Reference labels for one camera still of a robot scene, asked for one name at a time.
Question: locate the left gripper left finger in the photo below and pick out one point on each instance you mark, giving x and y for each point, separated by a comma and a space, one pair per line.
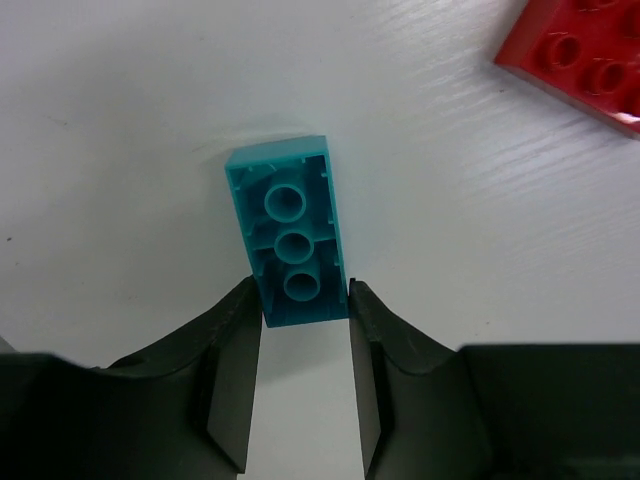
180, 408

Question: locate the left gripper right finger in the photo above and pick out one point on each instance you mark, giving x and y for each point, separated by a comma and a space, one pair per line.
495, 411

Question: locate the teal lego brick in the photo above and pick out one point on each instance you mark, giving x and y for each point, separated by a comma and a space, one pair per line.
283, 194

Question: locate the red flat lego brick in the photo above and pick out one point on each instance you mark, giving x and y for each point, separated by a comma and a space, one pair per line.
585, 53

